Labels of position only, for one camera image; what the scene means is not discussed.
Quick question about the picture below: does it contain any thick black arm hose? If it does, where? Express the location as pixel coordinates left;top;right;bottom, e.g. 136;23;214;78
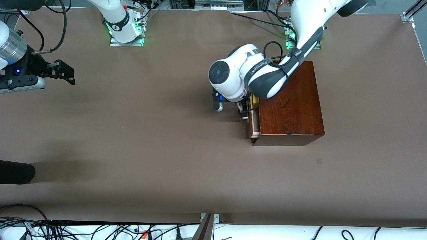
30;0;67;54

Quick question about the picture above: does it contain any small metal bracket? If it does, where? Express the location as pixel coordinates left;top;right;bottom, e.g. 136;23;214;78
200;213;221;223

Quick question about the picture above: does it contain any black cable tangle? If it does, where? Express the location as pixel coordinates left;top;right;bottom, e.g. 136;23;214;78
0;218;200;240

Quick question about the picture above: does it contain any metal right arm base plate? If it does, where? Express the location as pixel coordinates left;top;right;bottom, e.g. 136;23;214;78
109;32;145;47

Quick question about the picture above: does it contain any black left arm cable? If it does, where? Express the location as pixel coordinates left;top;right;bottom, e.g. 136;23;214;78
264;41;296;67

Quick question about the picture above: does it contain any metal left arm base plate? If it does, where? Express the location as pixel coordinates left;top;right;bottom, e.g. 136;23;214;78
284;17;321;50

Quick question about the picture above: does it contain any black looped cable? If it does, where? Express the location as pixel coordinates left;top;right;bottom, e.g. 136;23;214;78
0;204;50;222

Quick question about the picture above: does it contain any dark brown wooden cabinet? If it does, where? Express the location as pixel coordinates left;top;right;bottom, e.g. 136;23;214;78
251;60;325;146

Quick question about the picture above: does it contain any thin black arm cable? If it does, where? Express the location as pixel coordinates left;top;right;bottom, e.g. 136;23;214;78
17;9;45;50

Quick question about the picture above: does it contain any grey power strip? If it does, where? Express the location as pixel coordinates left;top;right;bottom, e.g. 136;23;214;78
194;0;245;10

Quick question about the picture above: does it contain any aluminium profile bar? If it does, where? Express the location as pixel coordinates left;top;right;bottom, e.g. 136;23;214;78
192;213;216;240

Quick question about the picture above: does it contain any black cylinder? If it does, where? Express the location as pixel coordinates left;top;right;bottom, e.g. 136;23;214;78
0;160;36;185

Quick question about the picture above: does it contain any black table cable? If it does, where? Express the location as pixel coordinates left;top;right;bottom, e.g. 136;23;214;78
231;11;289;29

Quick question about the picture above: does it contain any light wood drawer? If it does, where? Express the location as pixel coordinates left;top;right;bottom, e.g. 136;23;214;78
245;95;261;139

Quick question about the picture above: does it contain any aluminium frame corner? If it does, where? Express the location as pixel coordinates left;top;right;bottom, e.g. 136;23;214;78
401;0;427;23

